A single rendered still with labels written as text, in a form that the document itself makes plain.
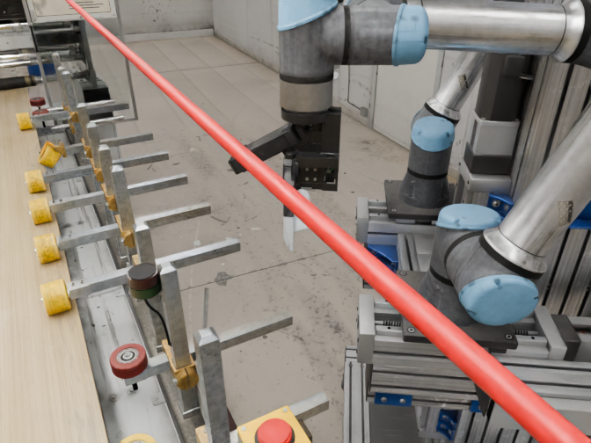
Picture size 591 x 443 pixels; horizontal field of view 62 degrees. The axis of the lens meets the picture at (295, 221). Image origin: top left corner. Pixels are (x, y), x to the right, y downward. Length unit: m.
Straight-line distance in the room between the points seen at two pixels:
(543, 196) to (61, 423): 0.97
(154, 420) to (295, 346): 1.15
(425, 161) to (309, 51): 0.83
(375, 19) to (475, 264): 0.44
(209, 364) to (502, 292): 0.49
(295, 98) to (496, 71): 0.57
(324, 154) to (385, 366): 0.59
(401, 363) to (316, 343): 1.35
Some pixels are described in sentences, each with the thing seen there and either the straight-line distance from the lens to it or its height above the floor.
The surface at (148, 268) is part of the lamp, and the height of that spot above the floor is 1.15.
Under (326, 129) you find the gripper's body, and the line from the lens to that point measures 0.71.
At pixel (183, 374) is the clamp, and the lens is 1.19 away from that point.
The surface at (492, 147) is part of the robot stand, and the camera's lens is 1.19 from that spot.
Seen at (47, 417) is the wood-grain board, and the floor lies 0.90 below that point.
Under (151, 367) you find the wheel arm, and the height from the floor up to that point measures 0.86.
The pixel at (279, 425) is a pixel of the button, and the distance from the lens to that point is 0.63.
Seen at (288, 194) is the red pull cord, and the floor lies 1.64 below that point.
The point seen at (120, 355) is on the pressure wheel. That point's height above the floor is 0.90.
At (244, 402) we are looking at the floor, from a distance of 2.24.
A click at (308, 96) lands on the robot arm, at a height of 1.54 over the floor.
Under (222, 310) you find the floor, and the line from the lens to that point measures 2.67.
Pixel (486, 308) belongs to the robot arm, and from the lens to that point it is 0.88.
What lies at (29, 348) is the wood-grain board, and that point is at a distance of 1.33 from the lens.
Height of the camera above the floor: 1.73
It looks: 31 degrees down
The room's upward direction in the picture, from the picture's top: straight up
